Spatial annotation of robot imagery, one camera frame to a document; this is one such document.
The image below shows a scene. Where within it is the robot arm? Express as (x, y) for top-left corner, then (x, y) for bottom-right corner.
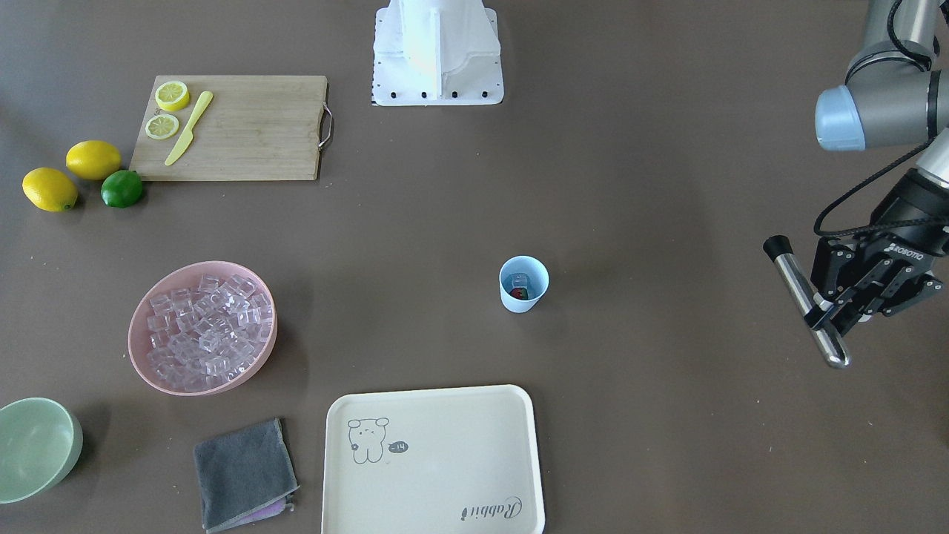
(804, 1), (947, 334)

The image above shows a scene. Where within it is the green lime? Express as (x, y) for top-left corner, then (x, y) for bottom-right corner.
(99, 170), (145, 208)

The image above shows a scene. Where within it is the clear ice cubes heap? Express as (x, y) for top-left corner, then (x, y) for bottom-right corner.
(146, 274), (274, 392)

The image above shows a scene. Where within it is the pink bowl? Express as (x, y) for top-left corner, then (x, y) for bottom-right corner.
(128, 260), (279, 396)

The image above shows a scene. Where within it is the yellow plastic knife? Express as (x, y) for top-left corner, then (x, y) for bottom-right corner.
(164, 90), (214, 167)

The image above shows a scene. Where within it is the ice cube in cup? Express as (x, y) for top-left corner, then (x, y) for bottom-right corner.
(508, 273), (532, 291)

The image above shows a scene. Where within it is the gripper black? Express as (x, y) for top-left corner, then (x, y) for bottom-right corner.
(804, 169), (947, 335)

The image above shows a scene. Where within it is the cream serving tray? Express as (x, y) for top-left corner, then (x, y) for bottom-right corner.
(321, 385), (546, 533)

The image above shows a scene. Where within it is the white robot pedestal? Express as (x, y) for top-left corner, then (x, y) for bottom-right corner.
(371, 1), (505, 106)

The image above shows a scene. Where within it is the lemon half slice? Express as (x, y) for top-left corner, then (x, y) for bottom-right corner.
(143, 113), (180, 141)
(153, 80), (191, 112)

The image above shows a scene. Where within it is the light blue cup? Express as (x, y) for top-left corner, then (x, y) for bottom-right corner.
(498, 256), (550, 312)

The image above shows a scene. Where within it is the green bowl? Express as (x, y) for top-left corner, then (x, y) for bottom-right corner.
(1, 398), (84, 504)

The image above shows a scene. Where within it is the whole yellow lemon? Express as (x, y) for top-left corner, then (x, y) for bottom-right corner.
(65, 139), (122, 180)
(22, 167), (79, 212)

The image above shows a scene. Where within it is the grey microfibre cloth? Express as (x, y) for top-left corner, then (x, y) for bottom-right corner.
(193, 417), (300, 533)

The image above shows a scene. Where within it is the steel muddler black tip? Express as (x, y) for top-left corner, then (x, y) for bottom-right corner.
(762, 234), (851, 369)

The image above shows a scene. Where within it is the wooden cutting board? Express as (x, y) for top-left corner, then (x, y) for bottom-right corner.
(128, 74), (332, 182)

